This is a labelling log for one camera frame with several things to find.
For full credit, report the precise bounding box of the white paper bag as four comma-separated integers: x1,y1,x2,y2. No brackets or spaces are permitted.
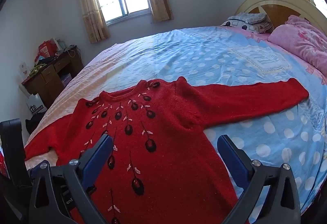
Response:
26,93,48,115

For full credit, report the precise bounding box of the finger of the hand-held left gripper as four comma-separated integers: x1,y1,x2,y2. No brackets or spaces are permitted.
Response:
30,163,43,178

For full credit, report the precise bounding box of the red knitted sweater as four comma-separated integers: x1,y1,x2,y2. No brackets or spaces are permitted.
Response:
24,77,309,224

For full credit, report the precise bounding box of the brown wooden desk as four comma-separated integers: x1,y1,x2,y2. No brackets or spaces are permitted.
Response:
22,46,84,110

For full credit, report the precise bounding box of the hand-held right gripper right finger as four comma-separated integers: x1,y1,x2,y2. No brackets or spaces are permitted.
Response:
217,134,302,224

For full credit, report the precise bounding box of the cream wooden bed headboard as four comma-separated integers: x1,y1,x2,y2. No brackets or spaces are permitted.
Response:
235,0,327,35

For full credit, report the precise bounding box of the red gift bag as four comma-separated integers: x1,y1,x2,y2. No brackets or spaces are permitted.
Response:
38,40,58,59

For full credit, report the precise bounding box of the grey floral pillow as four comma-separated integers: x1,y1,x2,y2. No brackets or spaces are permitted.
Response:
234,12,267,25

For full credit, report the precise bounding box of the green cloth item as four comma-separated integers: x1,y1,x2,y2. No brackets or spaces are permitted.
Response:
29,63,48,77

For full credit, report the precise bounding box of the black bag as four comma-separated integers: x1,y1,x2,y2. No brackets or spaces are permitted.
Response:
25,111,45,135

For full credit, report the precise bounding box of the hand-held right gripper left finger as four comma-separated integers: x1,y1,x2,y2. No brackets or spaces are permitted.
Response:
29,134,113,224

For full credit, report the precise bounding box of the white black spotted pillow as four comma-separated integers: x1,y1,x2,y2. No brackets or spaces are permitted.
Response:
221,18,275,34

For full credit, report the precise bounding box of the blue polka dot bed sheet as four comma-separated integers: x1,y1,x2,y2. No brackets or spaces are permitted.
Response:
24,26,327,224

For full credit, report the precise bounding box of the pink quilted pillow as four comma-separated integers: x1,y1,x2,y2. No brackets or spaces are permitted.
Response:
268,15,327,77

